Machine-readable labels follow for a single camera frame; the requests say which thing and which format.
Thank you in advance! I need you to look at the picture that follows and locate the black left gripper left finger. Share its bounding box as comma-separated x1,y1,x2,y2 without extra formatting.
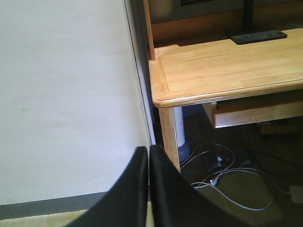
67,147,148,227

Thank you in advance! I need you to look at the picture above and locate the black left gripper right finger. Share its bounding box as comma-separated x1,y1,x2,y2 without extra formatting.
150,145,237,227

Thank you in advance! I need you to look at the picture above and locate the black monitor stand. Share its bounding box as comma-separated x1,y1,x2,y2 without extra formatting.
225,0,287,45

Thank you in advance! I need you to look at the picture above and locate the light wooden desk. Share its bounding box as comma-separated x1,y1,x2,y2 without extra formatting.
143,0,303,168

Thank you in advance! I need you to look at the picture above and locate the white cable on floor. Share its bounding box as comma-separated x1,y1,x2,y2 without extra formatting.
179,143,293,211

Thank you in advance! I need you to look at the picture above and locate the white power adapter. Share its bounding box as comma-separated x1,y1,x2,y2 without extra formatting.
290,185,303,204

